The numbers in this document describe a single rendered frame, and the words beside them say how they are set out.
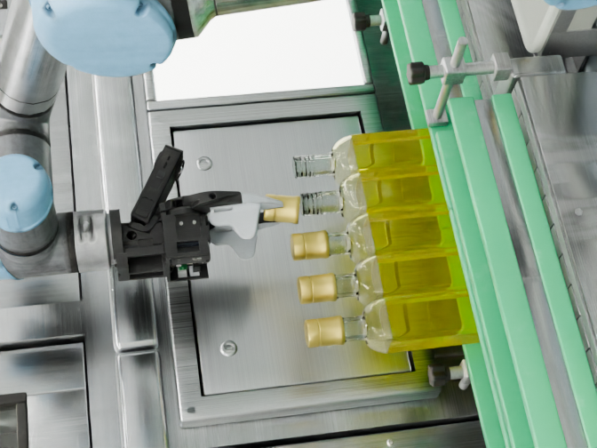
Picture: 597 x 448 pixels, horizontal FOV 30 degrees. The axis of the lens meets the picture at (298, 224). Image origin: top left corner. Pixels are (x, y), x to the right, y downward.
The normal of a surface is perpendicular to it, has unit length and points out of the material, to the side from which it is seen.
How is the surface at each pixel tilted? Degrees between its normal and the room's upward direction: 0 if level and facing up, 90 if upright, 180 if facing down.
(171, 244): 90
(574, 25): 90
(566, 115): 90
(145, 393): 90
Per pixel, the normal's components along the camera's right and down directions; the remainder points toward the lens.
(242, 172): 0.08, -0.46
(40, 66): 0.07, 0.87
